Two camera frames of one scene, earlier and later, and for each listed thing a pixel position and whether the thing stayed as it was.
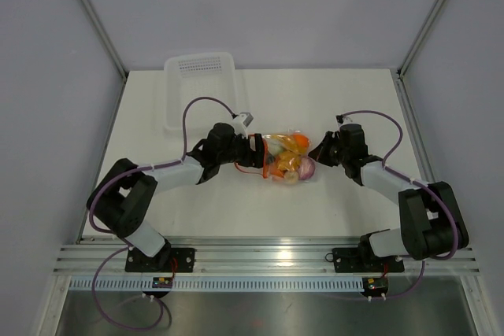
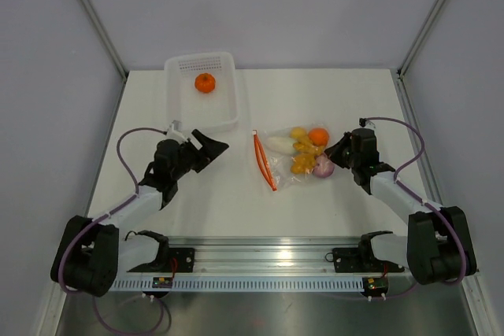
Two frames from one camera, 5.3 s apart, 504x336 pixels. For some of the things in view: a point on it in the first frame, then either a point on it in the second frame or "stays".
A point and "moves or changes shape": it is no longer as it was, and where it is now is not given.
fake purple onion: x=306 y=168 → x=324 y=167
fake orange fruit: x=302 y=140 → x=318 y=136
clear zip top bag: x=287 y=157 moves or changes shape
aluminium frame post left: x=95 y=17 stays
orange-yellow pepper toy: x=288 y=160 → x=304 y=160
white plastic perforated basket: x=189 y=75 stays
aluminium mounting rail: x=106 y=256 stays
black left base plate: x=166 y=260 stays
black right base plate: x=353 y=260 stays
